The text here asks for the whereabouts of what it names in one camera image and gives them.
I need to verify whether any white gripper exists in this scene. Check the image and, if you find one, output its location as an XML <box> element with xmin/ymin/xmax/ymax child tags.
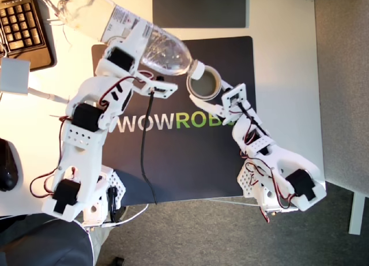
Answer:
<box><xmin>189</xmin><ymin>78</ymin><xmax>262</xmax><ymax>129</ymax></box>
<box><xmin>96</xmin><ymin>21</ymin><xmax>153</xmax><ymax>78</ymax></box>

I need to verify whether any white paper cup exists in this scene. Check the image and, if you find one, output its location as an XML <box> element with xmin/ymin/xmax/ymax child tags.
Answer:
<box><xmin>186</xmin><ymin>65</ymin><xmax>222</xmax><ymax>102</ymax></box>

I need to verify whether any clear plastic water bottle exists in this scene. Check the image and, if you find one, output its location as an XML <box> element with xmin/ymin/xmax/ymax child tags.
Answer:
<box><xmin>56</xmin><ymin>0</ymin><xmax>206</xmax><ymax>80</ymax></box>

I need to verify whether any dark grey flat pad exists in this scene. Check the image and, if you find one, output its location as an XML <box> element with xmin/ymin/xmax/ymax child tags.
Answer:
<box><xmin>152</xmin><ymin>0</ymin><xmax>250</xmax><ymax>29</ymax></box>

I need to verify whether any black WOWROBO mat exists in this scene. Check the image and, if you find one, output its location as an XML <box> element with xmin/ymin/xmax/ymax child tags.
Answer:
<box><xmin>91</xmin><ymin>36</ymin><xmax>257</xmax><ymax>205</ymax></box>

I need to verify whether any black keyboard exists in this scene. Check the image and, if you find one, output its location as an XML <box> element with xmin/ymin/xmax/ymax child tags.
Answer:
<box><xmin>0</xmin><ymin>0</ymin><xmax>57</xmax><ymax>72</ymax></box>

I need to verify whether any grey table leg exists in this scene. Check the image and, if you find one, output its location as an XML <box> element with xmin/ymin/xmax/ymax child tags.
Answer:
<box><xmin>348</xmin><ymin>190</ymin><xmax>369</xmax><ymax>235</ymax></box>

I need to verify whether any black computer mouse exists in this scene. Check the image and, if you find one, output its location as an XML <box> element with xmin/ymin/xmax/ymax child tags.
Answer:
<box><xmin>0</xmin><ymin>137</ymin><xmax>24</xmax><ymax>193</ymax></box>

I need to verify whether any dark grey garment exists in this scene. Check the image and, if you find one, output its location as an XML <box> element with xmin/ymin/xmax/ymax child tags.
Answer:
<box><xmin>0</xmin><ymin>213</ymin><xmax>97</xmax><ymax>266</ymax></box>

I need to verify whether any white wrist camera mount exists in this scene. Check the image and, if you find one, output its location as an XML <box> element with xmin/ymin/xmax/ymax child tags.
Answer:
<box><xmin>221</xmin><ymin>83</ymin><xmax>248</xmax><ymax>113</ymax></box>
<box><xmin>135</xmin><ymin>75</ymin><xmax>178</xmax><ymax>100</ymax></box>

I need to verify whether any short black camera cable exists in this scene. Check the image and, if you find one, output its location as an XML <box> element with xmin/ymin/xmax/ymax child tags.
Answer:
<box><xmin>236</xmin><ymin>100</ymin><xmax>272</xmax><ymax>138</ymax></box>

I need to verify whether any thin white wire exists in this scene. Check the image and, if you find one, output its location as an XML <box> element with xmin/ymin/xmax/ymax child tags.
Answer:
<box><xmin>59</xmin><ymin>25</ymin><xmax>73</xmax><ymax>52</ymax></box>

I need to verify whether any long black camera cable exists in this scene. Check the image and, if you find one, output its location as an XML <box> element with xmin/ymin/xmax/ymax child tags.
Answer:
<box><xmin>140</xmin><ymin>92</ymin><xmax>158</xmax><ymax>205</ymax></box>

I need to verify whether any thin white cable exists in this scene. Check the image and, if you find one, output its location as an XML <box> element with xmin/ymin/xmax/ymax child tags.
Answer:
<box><xmin>206</xmin><ymin>198</ymin><xmax>256</xmax><ymax>206</ymax></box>

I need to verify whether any white adapter with cable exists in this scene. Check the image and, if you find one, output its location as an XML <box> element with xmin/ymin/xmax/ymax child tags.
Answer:
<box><xmin>0</xmin><ymin>57</ymin><xmax>71</xmax><ymax>105</ymax></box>

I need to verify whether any white USB cable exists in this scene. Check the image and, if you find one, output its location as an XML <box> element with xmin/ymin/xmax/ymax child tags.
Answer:
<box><xmin>102</xmin><ymin>204</ymin><xmax>149</xmax><ymax>228</ymax></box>

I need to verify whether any black power cable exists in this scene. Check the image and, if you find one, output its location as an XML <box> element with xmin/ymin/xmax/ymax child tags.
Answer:
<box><xmin>107</xmin><ymin>186</ymin><xmax>119</xmax><ymax>223</ymax></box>

